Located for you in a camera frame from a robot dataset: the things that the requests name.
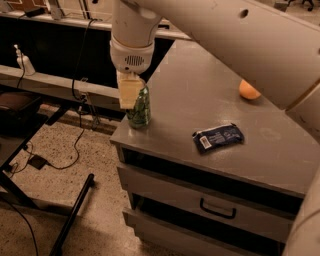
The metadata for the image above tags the dark blue snack packet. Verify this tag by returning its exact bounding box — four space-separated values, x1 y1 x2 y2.
192 123 245 154

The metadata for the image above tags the grey drawer cabinet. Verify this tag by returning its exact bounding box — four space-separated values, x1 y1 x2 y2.
111 40 320 256

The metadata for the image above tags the black power adapter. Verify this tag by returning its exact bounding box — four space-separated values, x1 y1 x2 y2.
28 155 48 170

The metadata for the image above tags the white pump bottle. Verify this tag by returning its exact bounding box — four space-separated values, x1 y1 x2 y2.
14 44 35 76

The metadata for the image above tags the black desk frame leg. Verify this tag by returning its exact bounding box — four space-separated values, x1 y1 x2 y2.
49 174 94 256

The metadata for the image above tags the black drawer handle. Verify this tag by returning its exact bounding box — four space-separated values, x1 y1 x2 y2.
199 198 237 220

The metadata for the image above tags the dark side desk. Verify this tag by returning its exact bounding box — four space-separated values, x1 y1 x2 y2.
0 92 71 216

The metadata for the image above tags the orange fruit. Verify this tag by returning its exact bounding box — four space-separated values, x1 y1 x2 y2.
239 80 261 100

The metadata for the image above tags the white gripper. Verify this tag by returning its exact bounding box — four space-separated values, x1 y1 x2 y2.
110 33 155 109

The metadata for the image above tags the black hanging cable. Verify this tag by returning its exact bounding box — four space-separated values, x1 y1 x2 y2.
46 18 98 171

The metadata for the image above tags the green soda can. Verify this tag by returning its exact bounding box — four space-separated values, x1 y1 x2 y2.
126 86 151 129

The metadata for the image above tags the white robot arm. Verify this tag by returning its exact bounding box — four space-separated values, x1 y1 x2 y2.
111 0 320 142

